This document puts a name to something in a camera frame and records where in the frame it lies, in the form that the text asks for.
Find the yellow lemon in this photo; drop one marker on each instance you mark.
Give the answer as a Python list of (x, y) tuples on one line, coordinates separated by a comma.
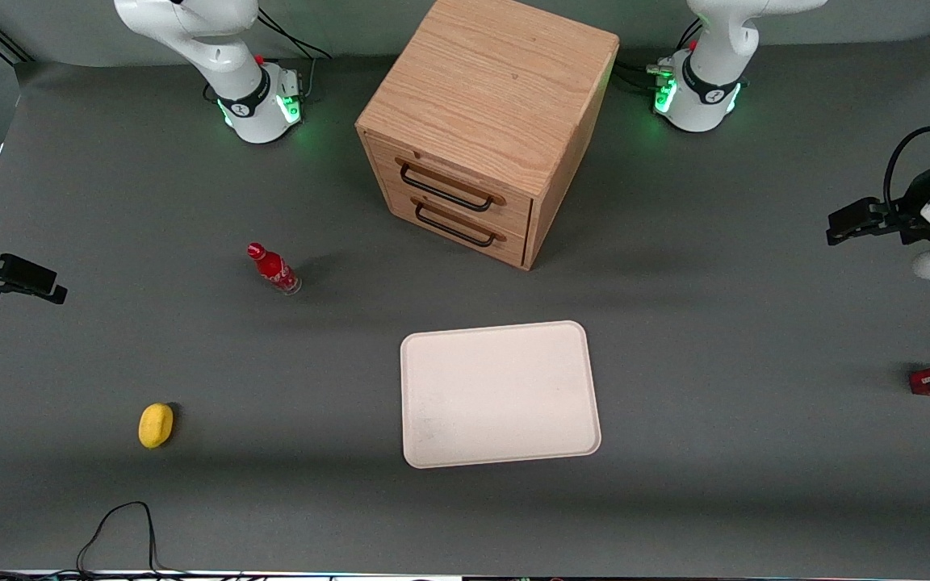
[(155, 425)]

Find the black frame rail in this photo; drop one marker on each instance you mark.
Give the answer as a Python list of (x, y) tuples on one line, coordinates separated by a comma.
[(1, 39)]

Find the red cola bottle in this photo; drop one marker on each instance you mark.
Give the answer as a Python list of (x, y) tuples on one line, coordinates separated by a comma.
[(274, 270)]

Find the wooden drawer front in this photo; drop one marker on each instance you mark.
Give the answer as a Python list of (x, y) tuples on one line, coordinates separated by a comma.
[(457, 173), (465, 238)]

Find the beige plastic tray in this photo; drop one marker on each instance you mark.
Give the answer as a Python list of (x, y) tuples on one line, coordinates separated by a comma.
[(497, 395)]

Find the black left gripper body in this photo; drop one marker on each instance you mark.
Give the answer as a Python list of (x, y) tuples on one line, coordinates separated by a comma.
[(902, 219)]

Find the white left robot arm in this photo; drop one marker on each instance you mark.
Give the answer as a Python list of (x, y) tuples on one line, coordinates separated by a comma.
[(707, 105)]

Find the grey table mat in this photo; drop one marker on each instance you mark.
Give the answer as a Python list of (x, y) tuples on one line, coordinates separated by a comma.
[(675, 516)]

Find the wooden two-drawer cabinet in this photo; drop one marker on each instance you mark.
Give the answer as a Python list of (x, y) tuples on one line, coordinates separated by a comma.
[(497, 89)]

